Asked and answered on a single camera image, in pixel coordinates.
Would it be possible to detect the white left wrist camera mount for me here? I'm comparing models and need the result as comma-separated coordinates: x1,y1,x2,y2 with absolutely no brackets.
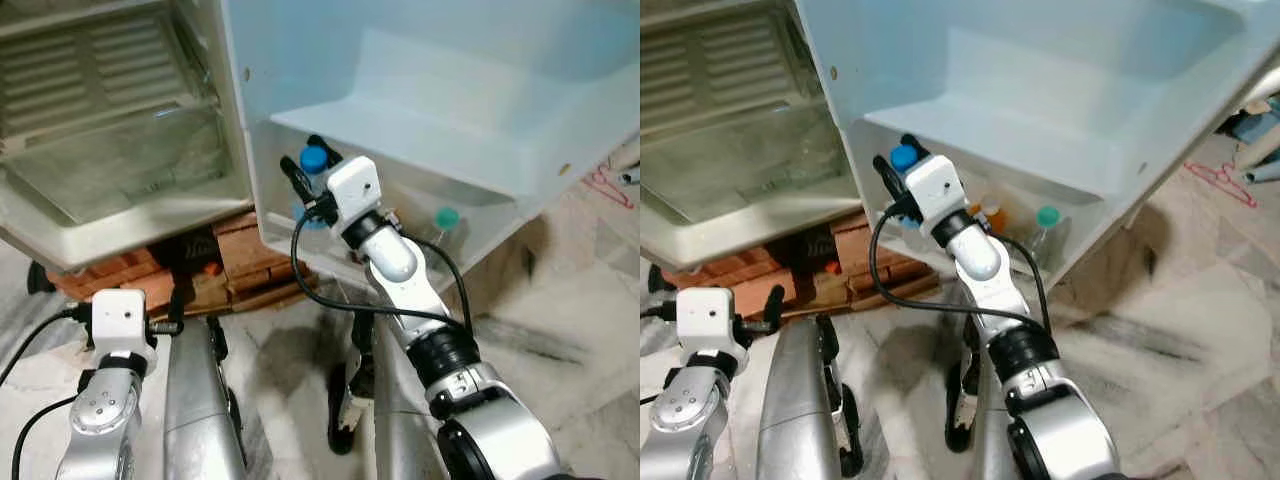
89,289,152,362
676,287,740,362

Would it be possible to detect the silver left robot leg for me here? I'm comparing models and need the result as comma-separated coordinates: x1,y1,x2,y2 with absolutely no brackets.
754,318,863,480
163,318,248,480

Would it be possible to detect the clear bottle with teal cap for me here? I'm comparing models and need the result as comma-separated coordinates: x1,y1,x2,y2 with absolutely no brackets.
1029,204,1064,268
429,206,464,253

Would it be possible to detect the white fridge door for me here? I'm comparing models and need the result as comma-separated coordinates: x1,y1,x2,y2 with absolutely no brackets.
795,0,1280,293
220,0,641,293

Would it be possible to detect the silver right robot leg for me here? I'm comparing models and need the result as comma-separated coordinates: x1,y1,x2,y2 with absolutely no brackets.
944,315,1013,456
328,308,443,480

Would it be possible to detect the red brick stack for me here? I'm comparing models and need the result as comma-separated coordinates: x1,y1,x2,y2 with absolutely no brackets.
44,213,313,313
650,213,943,313

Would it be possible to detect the light blue cylinder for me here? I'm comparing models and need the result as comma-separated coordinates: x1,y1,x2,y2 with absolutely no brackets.
1230,108,1280,143

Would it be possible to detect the pink clothes hanger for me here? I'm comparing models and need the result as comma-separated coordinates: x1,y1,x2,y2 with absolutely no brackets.
582,164,627,210
1184,159,1260,210

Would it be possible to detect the clear bottle with blue cap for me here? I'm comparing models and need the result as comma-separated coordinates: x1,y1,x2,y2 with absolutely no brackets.
294,146,337,233
887,144,927,229

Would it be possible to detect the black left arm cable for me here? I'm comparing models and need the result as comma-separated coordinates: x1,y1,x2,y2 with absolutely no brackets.
0,306,95,480
640,303,683,409

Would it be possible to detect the silver robot leg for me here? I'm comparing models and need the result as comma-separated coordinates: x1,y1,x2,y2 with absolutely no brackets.
328,308,443,480
944,315,1013,456
754,318,863,480
163,318,248,480

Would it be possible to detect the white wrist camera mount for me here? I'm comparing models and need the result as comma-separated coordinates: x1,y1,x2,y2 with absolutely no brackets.
89,289,152,362
676,287,740,362
326,155,382,227
905,154,967,223

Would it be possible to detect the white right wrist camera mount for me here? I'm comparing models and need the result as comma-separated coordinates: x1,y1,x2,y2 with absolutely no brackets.
905,154,967,223
326,155,382,227

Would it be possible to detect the white fridge body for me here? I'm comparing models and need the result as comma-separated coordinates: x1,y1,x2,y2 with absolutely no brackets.
640,0,867,273
0,0,257,273

